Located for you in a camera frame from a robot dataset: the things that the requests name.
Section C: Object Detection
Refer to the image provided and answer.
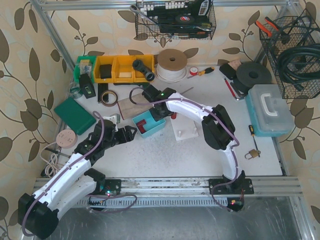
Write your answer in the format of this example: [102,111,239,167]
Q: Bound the black green device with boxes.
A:
[78,73,96,99]

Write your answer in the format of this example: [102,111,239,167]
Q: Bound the teal plastic toolbox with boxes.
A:
[245,84,295,137]

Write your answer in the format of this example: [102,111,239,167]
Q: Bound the white cable spool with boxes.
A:
[156,48,188,84]

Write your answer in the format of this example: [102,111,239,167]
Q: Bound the glass jar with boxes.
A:
[69,82,83,99]

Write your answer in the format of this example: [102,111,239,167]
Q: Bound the black box in bin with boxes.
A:
[99,64,112,79]

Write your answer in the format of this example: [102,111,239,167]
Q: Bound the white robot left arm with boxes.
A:
[17,119,137,240]

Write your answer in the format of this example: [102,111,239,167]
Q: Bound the brown tape roll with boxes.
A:
[100,90,118,107]

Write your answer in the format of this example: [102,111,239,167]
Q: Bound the yellow black handle screwdriver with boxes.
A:
[187,67,215,79]

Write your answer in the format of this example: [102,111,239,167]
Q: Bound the orange handled pliers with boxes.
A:
[254,16,280,38]

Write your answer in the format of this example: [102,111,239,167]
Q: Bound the green storage bin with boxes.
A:
[73,56,97,83]

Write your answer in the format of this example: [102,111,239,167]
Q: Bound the red spring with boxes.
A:
[170,112,177,120]
[136,119,147,126]
[138,125,146,134]

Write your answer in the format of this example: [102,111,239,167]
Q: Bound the brass padlock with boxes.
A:
[244,149,261,160]

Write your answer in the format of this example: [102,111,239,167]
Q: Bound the black pipe fitting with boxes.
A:
[132,59,155,82]

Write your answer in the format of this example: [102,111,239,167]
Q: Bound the red handled hex key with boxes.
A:
[223,77,244,101]

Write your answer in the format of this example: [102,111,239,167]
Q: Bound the orange black small screwdriver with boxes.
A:
[181,87,194,95]

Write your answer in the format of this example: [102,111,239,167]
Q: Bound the dark steel hex key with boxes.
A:
[230,82,247,100]

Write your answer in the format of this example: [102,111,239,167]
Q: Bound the teal spring tray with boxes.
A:
[132,110,166,139]

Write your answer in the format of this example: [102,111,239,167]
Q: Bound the wire basket with hoses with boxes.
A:
[259,15,320,99]

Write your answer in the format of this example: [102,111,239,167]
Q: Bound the red tape roll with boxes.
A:
[189,66,199,76]

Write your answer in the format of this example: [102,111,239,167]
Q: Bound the green notebook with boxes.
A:
[54,97,96,135]

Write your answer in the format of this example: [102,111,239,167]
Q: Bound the black yellow precision screwdriver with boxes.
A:
[248,125,261,158]

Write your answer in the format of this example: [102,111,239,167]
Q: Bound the black rectangular case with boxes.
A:
[219,63,237,81]

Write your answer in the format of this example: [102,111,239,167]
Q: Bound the beige work glove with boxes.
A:
[117,93,152,120]

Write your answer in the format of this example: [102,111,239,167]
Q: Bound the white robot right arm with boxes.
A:
[142,85,245,184]

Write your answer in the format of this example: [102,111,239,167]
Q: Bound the white peg base plate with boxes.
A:
[170,113,199,141]

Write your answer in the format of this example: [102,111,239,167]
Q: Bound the wire basket with tools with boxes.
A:
[129,0,216,42]

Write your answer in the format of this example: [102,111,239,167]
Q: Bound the yellow storage bins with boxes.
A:
[93,54,155,85]

